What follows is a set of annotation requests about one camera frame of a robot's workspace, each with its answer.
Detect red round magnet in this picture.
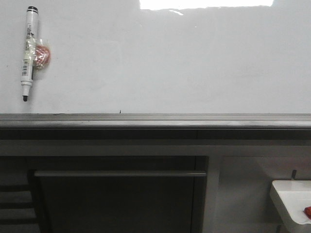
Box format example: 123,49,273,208
33,39,52,70

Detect white black whiteboard marker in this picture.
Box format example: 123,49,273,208
21,6,38,102

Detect large white whiteboard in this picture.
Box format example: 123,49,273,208
0,0,311,114

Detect grey metal whiteboard tray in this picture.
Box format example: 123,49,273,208
0,113,311,140

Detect white plastic bin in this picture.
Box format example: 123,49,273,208
270,180,311,232

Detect dark slatted panel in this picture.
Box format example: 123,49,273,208
0,184,40,233

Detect small red object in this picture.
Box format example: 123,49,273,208
303,206,311,219

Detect dark grey cabinet with handle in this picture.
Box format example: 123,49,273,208
27,156,208,233

